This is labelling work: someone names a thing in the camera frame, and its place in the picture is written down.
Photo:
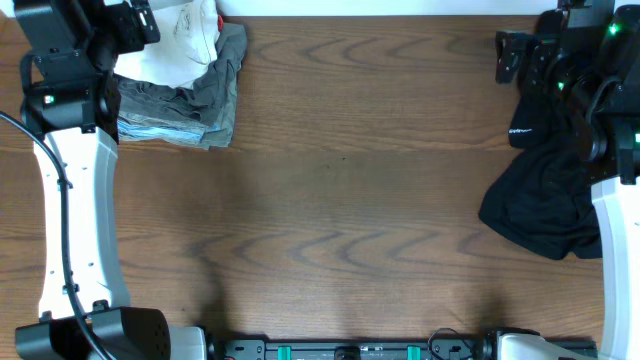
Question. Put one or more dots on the folded olive grey garment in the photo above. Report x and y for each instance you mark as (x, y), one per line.
(209, 105)

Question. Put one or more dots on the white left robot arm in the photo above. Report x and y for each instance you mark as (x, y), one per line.
(85, 310)

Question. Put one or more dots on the folded black garment red trim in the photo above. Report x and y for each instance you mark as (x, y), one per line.
(220, 22)

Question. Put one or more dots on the black garment pile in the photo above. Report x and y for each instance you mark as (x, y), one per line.
(542, 202)

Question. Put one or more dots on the white t-shirt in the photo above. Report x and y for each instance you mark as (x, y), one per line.
(189, 31)

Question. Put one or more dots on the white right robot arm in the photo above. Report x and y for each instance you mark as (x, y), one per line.
(617, 209)

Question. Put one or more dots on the folded light blue garment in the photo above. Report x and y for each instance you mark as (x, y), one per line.
(135, 132)

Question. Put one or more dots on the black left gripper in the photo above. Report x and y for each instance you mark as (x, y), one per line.
(120, 23)

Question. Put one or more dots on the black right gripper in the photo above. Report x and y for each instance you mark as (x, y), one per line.
(540, 51)

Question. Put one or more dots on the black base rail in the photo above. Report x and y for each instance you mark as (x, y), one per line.
(440, 347)

